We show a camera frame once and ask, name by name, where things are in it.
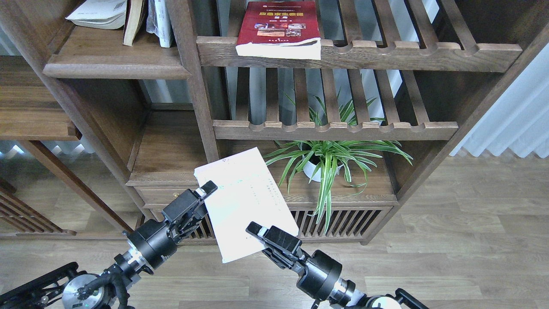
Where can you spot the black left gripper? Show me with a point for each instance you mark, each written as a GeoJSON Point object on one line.
{"type": "Point", "coordinates": [157, 241]}

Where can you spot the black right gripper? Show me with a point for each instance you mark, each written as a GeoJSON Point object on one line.
{"type": "Point", "coordinates": [318, 273]}

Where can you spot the white lavender book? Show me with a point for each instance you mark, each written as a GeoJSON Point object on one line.
{"type": "Point", "coordinates": [246, 192]}

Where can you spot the yellow green book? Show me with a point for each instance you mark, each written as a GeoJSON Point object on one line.
{"type": "Point", "coordinates": [100, 14]}

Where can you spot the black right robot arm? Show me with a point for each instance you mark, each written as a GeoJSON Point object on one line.
{"type": "Point", "coordinates": [349, 297]}

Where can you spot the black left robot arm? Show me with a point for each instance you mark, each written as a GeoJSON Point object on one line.
{"type": "Point", "coordinates": [81, 290]}

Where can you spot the white plant pot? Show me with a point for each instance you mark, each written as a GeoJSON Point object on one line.
{"type": "Point", "coordinates": [311, 172]}

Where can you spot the green spider plant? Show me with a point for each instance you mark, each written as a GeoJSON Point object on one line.
{"type": "Point", "coordinates": [331, 156]}

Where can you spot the dark wooden bookshelf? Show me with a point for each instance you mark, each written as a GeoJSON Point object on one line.
{"type": "Point", "coordinates": [387, 71]}

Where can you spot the red cover book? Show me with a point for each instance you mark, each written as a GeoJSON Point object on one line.
{"type": "Point", "coordinates": [281, 29]}

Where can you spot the tan upright book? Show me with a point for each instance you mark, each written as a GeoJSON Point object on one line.
{"type": "Point", "coordinates": [136, 11]}

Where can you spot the white curtain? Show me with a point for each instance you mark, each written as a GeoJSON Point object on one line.
{"type": "Point", "coordinates": [518, 122]}

